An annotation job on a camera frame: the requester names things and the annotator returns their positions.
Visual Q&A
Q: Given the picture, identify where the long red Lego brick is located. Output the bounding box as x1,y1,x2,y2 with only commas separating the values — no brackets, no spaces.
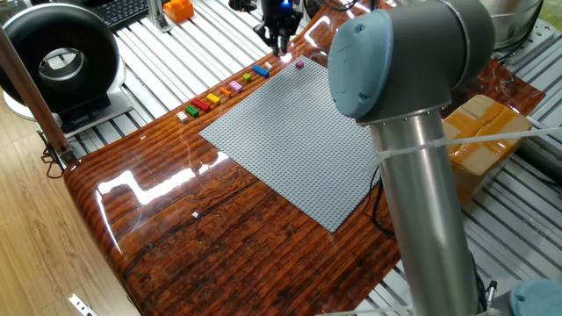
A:
191,97,213,114

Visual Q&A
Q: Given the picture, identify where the black computer keyboard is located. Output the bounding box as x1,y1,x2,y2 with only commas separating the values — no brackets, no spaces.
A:
85,0,166,32

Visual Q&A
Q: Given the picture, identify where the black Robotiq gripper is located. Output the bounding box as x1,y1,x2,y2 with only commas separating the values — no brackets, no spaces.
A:
254,0,304,57

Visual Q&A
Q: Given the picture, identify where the aluminium profile post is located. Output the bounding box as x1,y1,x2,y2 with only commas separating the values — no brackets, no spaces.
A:
146,0,172,34

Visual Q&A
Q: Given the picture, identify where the orange Duplo brick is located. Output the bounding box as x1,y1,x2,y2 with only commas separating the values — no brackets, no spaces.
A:
162,0,195,24

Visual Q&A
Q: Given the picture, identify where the grey Lego baseplate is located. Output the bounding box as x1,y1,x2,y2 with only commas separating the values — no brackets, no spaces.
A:
198,54,383,233

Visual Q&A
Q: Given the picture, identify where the black ring-shaped device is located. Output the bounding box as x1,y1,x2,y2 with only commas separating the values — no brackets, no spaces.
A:
0,2,135,138

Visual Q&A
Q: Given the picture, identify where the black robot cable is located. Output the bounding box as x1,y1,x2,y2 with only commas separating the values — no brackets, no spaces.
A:
302,0,378,14
362,166,396,241

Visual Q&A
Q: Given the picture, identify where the shiny silver metal cylinder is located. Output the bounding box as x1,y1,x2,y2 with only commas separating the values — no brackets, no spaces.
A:
480,0,545,50

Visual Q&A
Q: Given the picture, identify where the white zip tie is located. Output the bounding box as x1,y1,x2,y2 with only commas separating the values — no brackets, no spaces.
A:
315,306,414,316
375,126,562,162

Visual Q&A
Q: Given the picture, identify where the silver mount plate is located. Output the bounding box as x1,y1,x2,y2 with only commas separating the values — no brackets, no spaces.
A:
494,19,561,67

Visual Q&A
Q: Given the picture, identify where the taped cardboard box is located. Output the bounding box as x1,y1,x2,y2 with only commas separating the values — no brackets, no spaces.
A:
441,94,535,207

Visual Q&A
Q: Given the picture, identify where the brown slanted post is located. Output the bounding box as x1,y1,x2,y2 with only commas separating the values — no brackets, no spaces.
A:
0,25,76,167

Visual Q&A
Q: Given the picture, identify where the metal floor bracket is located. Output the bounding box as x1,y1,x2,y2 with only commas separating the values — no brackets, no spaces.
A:
68,292,98,316

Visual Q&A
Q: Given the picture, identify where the black round object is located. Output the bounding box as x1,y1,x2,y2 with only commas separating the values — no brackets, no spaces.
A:
227,0,258,13

